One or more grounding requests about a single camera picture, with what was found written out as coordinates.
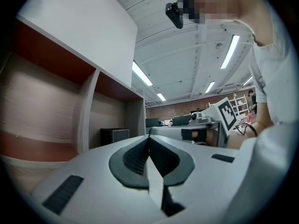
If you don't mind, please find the black computer monitor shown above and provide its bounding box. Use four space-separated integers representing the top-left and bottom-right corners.
172 115 192 126
145 117 159 128

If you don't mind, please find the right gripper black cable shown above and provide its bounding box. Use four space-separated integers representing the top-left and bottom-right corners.
235 122 258 138

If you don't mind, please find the person's white t-shirt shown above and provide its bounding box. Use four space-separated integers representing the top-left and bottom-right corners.
249 8 296 126

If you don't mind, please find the person's right forearm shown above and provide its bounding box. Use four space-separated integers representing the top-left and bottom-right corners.
228 101 274 149

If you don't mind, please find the person's head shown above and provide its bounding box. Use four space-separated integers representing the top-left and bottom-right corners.
178 0 273 46

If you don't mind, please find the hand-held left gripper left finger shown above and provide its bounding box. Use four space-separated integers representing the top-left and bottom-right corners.
31 135 169 224

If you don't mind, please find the grey wooden shelf unit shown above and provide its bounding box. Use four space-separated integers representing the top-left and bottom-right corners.
0 15 147 196

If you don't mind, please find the white shelf rack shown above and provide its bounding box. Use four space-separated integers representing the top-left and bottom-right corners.
228 94 250 126

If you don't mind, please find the black box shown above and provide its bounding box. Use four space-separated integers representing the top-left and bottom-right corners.
100 128 130 147

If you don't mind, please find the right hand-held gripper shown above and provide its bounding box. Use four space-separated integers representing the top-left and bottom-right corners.
149 97 236 147

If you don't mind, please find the black head-worn camera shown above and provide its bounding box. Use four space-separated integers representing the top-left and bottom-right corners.
165 2 184 29

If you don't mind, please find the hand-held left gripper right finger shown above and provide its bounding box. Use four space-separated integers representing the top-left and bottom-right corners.
149 135 239 224

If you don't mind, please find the person's right hand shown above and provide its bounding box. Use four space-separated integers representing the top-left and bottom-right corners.
206 129 218 147

